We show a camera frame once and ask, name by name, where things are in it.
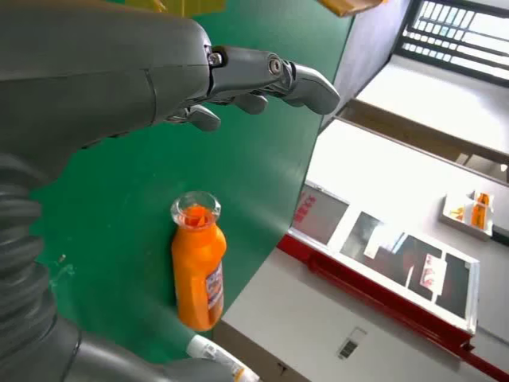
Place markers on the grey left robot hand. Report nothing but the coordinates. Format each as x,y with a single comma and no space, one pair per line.
99,79

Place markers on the orange bottle with clear cap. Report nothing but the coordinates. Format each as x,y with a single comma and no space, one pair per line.
194,274

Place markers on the green table mat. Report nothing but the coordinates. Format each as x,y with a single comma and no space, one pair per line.
259,184

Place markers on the floor socket plate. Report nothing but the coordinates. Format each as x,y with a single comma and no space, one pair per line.
350,345

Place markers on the red and white display cabinet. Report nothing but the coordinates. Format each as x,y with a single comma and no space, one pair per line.
397,300

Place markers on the window with dark grille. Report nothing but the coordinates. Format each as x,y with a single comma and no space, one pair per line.
453,37

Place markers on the white shelf with orange items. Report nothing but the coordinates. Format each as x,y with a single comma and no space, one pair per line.
465,213

